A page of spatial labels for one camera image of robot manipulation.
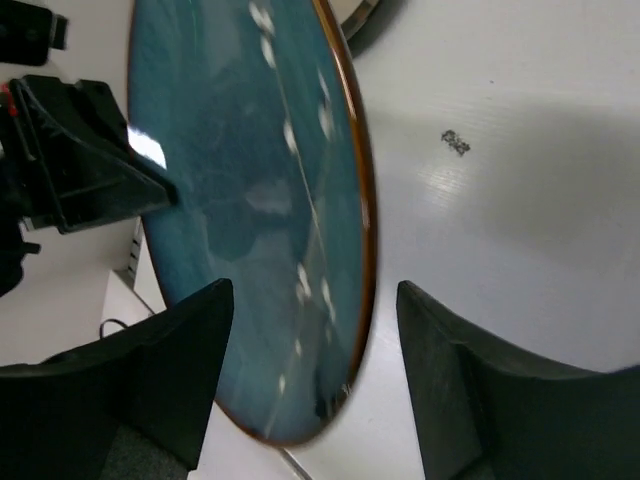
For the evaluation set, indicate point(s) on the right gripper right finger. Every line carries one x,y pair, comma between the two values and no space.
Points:
487,409

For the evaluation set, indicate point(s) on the dark teal plate back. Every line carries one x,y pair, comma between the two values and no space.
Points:
252,111

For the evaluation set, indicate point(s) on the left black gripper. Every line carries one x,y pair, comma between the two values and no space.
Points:
66,160

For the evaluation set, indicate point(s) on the black rim beige plate back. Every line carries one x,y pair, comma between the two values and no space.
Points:
352,14

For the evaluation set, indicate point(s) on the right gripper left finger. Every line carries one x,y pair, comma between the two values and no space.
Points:
134,405

